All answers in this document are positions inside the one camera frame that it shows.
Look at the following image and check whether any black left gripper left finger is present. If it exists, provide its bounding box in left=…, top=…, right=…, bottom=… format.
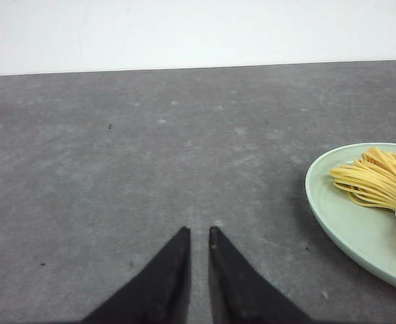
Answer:
left=82, top=227, right=191, bottom=323

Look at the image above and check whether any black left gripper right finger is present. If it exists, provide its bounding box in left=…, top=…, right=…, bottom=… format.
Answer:
left=208, top=226, right=313, bottom=323

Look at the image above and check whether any yellow vermicelli noodle bundle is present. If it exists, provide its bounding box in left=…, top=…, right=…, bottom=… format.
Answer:
left=329, top=147, right=396, bottom=217

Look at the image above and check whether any light green plate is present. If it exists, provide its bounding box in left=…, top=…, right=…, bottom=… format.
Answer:
left=305, top=142, right=396, bottom=287

